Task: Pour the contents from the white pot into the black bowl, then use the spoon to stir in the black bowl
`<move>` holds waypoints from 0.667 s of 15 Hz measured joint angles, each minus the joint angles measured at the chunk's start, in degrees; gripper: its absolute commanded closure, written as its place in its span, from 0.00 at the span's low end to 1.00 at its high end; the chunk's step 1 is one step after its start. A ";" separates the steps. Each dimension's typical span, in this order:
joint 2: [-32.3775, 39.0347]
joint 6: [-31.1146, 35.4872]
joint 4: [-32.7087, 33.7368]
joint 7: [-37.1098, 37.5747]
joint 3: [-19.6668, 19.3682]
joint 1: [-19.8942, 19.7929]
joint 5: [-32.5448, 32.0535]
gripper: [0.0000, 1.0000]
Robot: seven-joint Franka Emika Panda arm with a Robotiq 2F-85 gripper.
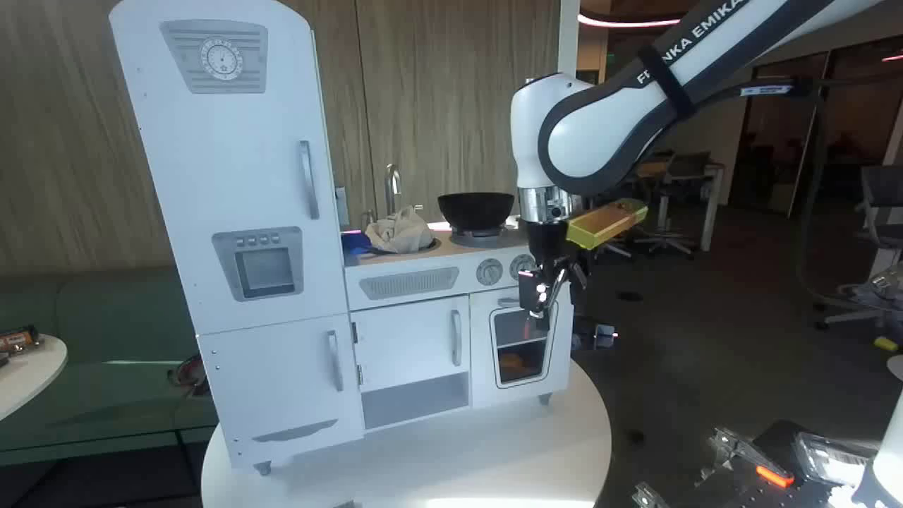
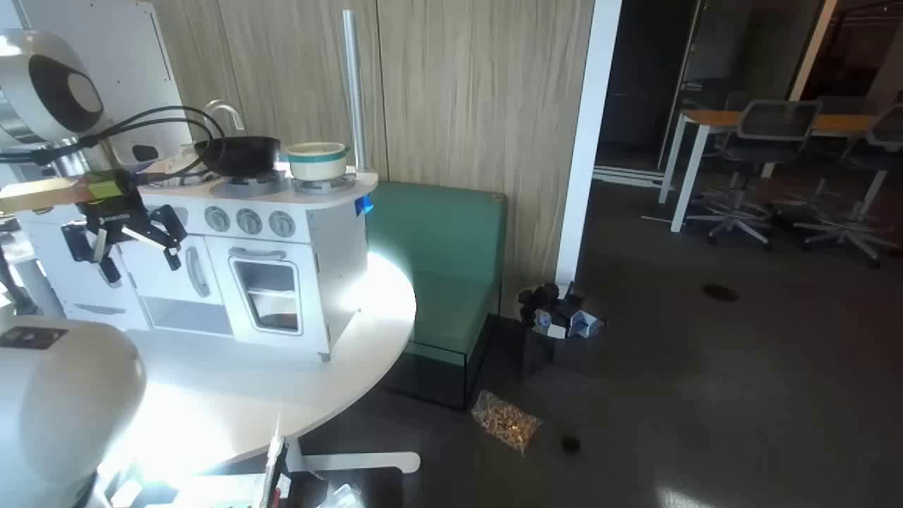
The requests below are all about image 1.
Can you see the wood-top white-leg desk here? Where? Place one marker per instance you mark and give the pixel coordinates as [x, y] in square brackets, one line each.
[703, 172]

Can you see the crumpled white cloth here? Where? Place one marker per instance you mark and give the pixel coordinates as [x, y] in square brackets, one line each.
[399, 230]

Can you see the small yellow floor item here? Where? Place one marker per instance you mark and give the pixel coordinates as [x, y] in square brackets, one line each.
[885, 341]

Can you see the orange toy food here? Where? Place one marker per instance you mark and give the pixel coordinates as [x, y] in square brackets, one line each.
[514, 363]

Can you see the blue container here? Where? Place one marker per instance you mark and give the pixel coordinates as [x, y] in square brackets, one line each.
[353, 244]

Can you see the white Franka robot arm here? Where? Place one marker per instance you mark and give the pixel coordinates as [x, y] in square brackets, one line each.
[602, 123]

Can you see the mesh office chair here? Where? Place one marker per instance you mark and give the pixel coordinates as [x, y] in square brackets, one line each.
[672, 220]

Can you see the brown clump object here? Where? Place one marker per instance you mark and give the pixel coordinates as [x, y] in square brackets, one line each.
[190, 374]

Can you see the white structural pillar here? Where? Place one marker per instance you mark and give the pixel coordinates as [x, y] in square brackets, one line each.
[567, 38]

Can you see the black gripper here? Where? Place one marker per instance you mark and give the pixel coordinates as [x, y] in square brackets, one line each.
[547, 246]

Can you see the round white table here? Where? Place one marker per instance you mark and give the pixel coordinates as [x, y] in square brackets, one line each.
[488, 452]

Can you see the black electronics box orange light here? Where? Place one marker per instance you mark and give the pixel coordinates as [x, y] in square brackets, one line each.
[751, 470]

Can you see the ceiling light strip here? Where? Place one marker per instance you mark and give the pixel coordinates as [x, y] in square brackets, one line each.
[629, 21]

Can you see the white toy play kitchen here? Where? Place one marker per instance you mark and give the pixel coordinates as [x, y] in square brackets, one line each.
[244, 186]

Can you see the dark office chair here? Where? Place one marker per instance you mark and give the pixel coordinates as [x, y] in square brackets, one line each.
[879, 198]

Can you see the small white side table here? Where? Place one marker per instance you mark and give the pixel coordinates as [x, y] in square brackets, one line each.
[24, 375]

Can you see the yellow wrist camera mount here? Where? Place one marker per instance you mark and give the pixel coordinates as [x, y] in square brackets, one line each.
[607, 224]

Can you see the silver toy faucet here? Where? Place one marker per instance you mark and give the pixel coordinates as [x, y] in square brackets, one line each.
[391, 186]

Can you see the green bench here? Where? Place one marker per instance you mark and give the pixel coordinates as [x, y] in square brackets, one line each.
[94, 375]

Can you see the black bowl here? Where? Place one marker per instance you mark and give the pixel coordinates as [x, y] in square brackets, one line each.
[474, 209]

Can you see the round dark floor outlet cover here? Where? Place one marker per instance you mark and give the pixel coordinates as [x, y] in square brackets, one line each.
[629, 295]

